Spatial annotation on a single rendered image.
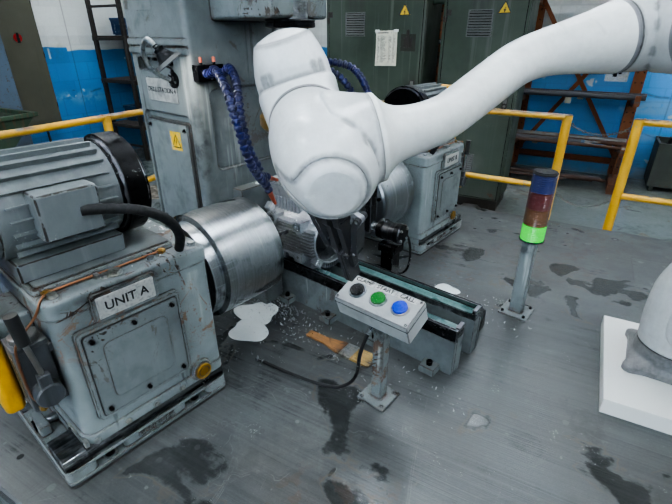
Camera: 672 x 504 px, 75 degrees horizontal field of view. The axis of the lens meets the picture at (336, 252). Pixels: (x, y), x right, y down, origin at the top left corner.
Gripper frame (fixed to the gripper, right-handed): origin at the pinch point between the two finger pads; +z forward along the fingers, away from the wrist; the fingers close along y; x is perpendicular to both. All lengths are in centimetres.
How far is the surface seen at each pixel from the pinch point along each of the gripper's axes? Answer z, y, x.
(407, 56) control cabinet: 97, 187, -308
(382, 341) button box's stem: 17.6, -6.0, 2.9
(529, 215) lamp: 23, -15, -51
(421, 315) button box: 9.6, -13.4, -1.5
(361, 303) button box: 7.9, -2.6, 2.3
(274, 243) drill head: 6.8, 26.0, -2.4
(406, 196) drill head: 31, 25, -55
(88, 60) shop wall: 68, 588, -198
